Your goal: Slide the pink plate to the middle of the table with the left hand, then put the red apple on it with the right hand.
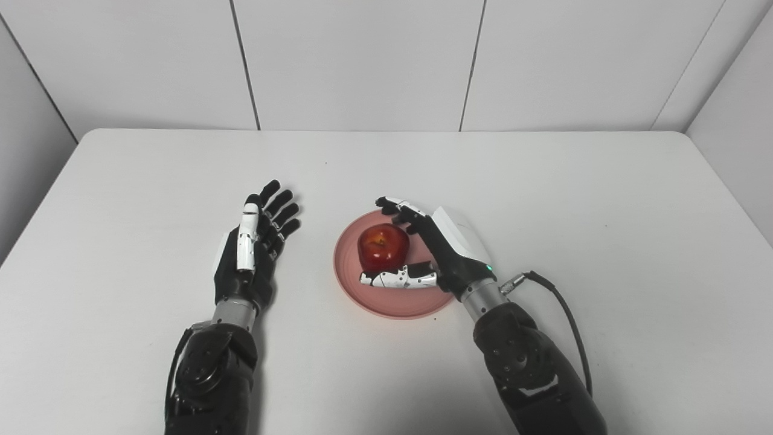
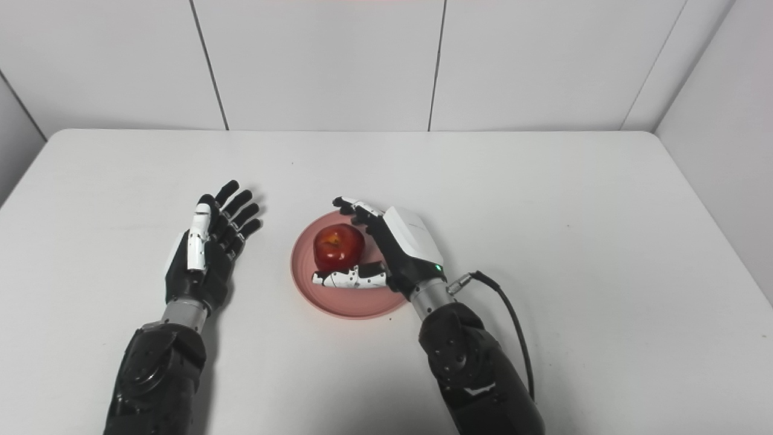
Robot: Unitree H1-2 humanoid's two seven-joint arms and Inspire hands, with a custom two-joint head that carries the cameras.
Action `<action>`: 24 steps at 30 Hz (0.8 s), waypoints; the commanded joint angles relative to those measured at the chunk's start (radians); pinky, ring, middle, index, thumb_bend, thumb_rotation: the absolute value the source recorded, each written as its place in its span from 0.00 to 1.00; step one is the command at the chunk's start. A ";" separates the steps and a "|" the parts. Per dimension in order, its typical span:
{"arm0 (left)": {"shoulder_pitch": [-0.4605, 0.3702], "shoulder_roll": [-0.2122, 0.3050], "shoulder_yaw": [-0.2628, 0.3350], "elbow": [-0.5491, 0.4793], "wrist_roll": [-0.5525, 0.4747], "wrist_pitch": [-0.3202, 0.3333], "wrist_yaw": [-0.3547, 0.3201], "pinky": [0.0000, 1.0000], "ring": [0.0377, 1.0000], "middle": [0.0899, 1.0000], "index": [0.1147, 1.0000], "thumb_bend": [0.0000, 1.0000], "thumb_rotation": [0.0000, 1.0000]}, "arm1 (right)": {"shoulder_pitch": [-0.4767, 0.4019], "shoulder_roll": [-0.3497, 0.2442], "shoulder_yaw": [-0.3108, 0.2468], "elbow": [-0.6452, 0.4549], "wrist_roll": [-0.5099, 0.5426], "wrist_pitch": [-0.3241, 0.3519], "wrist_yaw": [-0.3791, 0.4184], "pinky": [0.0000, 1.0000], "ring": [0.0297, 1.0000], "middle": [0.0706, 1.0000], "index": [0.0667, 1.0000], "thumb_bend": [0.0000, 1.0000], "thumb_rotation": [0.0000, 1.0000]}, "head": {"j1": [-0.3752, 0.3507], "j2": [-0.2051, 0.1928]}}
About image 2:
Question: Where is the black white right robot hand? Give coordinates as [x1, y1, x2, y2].
[312, 196, 447, 301]

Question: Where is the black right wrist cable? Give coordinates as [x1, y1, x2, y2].
[446, 271, 536, 402]

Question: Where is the red apple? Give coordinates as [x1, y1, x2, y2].
[313, 224, 366, 272]

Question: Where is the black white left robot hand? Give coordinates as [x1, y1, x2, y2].
[165, 180, 263, 316]

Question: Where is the pink round plate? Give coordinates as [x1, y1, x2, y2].
[290, 210, 411, 320]

